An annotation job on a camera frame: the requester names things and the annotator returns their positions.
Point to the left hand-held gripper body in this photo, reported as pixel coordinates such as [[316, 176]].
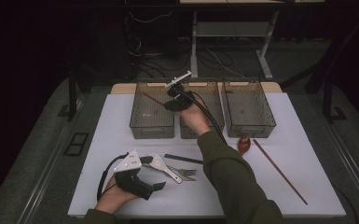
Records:
[[130, 183]]

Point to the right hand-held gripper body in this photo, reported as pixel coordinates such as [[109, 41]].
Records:
[[183, 99]]

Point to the white plastic spoon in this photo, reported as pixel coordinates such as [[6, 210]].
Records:
[[160, 161]]

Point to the translucent brown plastic bin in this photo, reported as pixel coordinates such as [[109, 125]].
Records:
[[152, 118], [248, 109], [214, 96]]

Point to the metal fork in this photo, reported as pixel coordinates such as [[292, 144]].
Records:
[[189, 171], [189, 178]]

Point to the brown wooden spoon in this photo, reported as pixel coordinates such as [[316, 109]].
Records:
[[244, 145]]

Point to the person's right hand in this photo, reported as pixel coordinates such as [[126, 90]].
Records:
[[194, 119]]

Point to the person's left hand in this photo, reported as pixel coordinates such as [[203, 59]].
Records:
[[112, 199]]

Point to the white table sheet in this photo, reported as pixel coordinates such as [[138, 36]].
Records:
[[174, 199]]

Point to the white desk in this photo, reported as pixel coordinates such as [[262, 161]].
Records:
[[193, 46]]

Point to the black metal stand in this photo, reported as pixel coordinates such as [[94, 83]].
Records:
[[327, 102], [72, 99]]

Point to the black rectangular frame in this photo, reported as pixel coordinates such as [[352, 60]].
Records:
[[76, 144]]

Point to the metal rail strip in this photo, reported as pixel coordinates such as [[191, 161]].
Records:
[[354, 174], [48, 174]]

